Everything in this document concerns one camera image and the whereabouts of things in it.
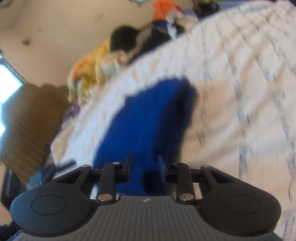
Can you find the yellow floral quilt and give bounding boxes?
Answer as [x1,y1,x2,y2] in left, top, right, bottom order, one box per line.
[67,39,126,106]

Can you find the black round cushion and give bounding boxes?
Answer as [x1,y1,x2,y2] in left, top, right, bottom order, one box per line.
[110,26,139,53]

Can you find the orange plastic bag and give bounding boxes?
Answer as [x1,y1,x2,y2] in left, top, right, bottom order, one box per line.
[152,0,183,21]

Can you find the white script-print bedsheet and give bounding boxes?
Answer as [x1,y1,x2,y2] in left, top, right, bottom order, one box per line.
[51,1,295,240]

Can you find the brown wicker chair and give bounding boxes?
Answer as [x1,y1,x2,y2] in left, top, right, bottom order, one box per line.
[1,84,70,184]

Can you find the blue beaded knit sweater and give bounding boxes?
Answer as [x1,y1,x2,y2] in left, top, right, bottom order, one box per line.
[93,78,197,196]

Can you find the dark clothes on bed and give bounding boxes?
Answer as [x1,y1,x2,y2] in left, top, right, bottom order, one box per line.
[128,21,185,64]

